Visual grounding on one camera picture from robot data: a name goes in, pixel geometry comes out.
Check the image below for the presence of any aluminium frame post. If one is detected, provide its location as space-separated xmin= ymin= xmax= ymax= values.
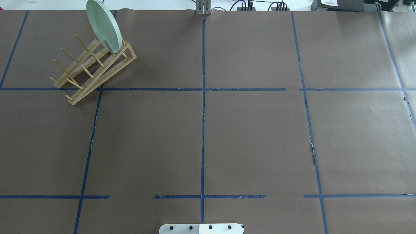
xmin=194 ymin=0 xmax=212 ymax=15

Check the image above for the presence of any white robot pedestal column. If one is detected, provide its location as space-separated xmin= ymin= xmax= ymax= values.
xmin=159 ymin=223 xmax=245 ymax=234

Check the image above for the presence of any wooden dish rack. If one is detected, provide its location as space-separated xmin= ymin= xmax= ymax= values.
xmin=50 ymin=23 xmax=137 ymax=105

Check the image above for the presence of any black computer box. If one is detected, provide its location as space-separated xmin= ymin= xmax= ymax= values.
xmin=311 ymin=0 xmax=377 ymax=12

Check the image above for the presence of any pale green plate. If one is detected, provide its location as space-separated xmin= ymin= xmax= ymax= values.
xmin=86 ymin=0 xmax=123 ymax=54

